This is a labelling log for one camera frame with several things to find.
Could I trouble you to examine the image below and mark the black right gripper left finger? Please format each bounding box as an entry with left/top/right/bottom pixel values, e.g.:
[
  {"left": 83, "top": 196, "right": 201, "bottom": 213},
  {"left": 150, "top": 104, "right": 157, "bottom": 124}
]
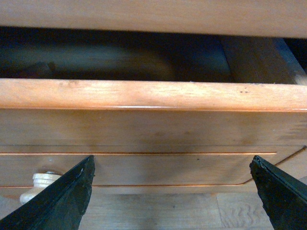
[{"left": 0, "top": 155, "right": 95, "bottom": 230}]

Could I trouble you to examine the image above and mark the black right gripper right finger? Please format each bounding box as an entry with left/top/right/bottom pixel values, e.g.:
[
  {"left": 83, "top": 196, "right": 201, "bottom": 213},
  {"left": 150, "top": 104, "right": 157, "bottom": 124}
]
[{"left": 249, "top": 155, "right": 307, "bottom": 230}]

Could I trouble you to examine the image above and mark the light wooden drawer knob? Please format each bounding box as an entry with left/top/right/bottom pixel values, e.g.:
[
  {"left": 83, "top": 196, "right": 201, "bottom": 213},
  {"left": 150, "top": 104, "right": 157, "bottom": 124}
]
[{"left": 19, "top": 172, "right": 61, "bottom": 205}]

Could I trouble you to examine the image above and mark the wooden drawer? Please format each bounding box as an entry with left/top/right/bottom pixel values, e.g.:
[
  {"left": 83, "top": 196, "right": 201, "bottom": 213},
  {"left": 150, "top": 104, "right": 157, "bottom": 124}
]
[{"left": 0, "top": 27, "right": 307, "bottom": 198}]

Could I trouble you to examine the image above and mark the wooden nightstand cabinet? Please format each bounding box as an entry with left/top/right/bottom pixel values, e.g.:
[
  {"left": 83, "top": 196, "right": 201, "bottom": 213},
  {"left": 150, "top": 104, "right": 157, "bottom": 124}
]
[{"left": 0, "top": 0, "right": 307, "bottom": 84}]

